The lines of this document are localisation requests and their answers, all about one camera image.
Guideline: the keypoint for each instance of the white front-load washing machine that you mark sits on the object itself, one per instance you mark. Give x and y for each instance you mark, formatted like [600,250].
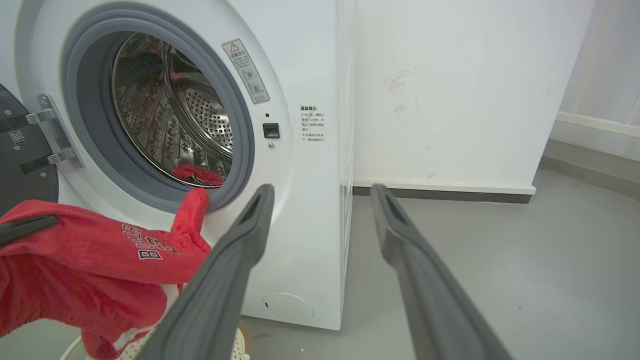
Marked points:
[300,165]

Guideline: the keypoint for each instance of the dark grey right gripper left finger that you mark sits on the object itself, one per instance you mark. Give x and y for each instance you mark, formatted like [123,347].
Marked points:
[22,227]

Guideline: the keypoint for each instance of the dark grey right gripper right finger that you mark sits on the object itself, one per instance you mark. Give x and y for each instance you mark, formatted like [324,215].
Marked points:
[425,290]

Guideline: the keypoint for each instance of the dark washing machine door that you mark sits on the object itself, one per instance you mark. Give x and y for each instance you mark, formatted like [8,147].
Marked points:
[20,155]

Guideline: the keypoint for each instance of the red printed garment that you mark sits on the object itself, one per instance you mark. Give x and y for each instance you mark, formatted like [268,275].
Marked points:
[90,265]

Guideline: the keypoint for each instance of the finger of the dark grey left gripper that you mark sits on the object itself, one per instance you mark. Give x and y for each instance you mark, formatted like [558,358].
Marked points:
[220,290]

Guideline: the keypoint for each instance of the red cloth in drum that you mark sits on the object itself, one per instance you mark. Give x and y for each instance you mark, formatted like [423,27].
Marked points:
[197,175]

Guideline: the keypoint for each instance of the white perforated laundry basket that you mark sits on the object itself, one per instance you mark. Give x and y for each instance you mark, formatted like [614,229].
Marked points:
[240,347]

